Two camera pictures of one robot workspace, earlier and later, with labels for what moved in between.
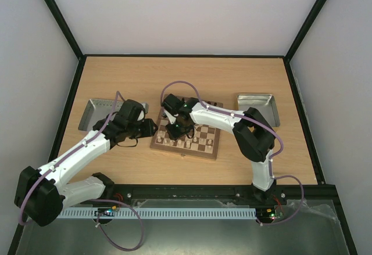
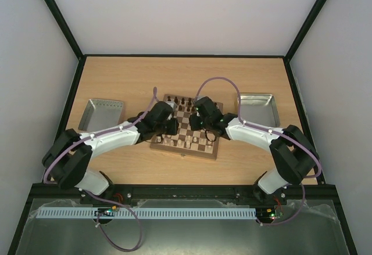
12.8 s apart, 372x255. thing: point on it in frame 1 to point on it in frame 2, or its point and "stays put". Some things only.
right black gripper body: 176,130 to 195,121
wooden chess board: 204,143 stays put
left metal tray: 96,110 stays put
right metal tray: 264,104 stays put
